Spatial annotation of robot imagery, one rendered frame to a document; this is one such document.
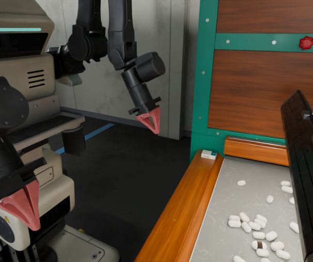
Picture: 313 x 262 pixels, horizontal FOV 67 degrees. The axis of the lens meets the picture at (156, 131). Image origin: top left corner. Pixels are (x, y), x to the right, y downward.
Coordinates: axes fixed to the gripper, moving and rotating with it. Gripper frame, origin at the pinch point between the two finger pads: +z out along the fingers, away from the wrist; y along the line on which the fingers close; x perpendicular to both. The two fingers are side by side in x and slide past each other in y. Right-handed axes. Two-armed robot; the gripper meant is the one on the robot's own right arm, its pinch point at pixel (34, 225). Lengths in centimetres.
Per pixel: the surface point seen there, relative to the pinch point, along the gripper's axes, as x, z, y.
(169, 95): 93, -2, 238
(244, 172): -10, 34, 74
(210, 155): 1, 23, 75
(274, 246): -22, 38, 38
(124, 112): 180, -5, 255
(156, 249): 1.8, 25.2, 22.8
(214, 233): -7, 33, 37
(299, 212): -34.6, 11.6, 14.2
